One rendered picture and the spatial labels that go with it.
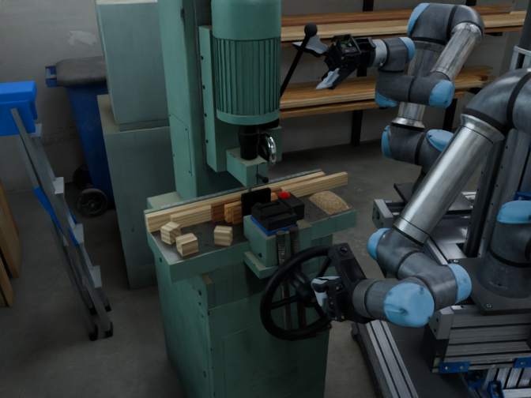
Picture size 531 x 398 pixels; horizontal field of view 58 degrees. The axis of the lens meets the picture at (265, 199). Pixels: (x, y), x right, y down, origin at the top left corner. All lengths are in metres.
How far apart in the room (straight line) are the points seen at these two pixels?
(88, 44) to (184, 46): 2.22
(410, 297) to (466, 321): 0.55
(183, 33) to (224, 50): 0.22
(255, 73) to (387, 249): 0.54
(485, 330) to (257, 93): 0.87
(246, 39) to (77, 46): 2.50
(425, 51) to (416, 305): 1.07
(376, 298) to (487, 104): 0.43
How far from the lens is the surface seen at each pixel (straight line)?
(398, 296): 0.88
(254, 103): 1.26
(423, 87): 1.44
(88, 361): 2.35
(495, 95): 1.03
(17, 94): 1.93
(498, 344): 1.51
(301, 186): 1.53
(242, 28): 1.22
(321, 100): 3.59
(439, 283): 0.95
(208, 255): 1.28
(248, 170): 1.36
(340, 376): 2.19
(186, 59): 1.45
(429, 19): 1.77
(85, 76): 3.03
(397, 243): 1.02
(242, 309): 1.45
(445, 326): 1.39
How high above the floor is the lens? 1.63
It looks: 28 degrees down
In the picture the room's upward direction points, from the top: straight up
